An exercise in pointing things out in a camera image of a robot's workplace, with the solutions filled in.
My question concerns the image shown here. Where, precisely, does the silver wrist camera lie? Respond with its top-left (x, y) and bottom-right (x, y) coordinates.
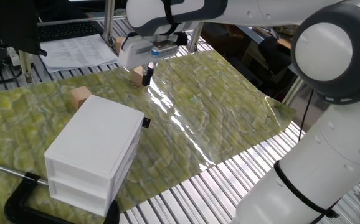
top-left (150, 42), bottom-right (180, 59)

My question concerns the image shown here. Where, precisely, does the white plastic drawer cabinet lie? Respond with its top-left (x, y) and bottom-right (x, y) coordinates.
top-left (44, 95), bottom-right (146, 218)

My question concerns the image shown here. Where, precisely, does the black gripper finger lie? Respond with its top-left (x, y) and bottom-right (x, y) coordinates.
top-left (147, 61), bottom-right (155, 83)
top-left (141, 67), bottom-right (151, 87)

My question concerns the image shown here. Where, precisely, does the black computer monitor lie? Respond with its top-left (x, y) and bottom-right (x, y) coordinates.
top-left (0, 0), bottom-right (48, 57)

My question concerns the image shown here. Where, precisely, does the light wooden cube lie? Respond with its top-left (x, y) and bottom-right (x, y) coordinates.
top-left (70, 86), bottom-right (93, 111)
top-left (131, 65), bottom-right (146, 87)
top-left (115, 36), bottom-right (126, 54)

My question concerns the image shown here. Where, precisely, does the white plastic bin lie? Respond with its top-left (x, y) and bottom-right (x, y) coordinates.
top-left (52, 116), bottom-right (151, 182)

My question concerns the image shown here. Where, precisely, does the black C-clamp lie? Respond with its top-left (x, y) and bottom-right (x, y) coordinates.
top-left (0, 158), bottom-right (121, 224)

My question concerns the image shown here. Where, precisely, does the white printed paper stack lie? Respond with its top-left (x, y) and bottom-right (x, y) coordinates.
top-left (39, 33), bottom-right (120, 73)

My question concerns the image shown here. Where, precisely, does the black fabric object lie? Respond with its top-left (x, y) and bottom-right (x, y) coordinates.
top-left (257, 35), bottom-right (296, 74)

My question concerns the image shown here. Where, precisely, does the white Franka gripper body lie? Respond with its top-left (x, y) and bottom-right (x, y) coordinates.
top-left (118, 33), bottom-right (181, 70)

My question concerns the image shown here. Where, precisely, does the black computer keyboard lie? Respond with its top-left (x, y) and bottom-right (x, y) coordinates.
top-left (37, 20), bottom-right (105, 43)

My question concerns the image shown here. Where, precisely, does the brown cardboard box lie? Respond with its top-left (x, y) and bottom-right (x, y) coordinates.
top-left (288, 90), bottom-right (327, 133)

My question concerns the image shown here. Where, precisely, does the aluminium frame post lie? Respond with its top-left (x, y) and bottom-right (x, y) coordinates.
top-left (282, 73), bottom-right (307, 106)
top-left (102, 0), bottom-right (116, 44)
top-left (186, 21), bottom-right (205, 54)
top-left (18, 50), bottom-right (34, 84)

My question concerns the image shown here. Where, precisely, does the green marble pattern mat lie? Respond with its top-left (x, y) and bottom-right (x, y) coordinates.
top-left (0, 49), bottom-right (298, 224)

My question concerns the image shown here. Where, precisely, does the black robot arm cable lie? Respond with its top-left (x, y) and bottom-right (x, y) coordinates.
top-left (273, 89), bottom-right (340, 222)

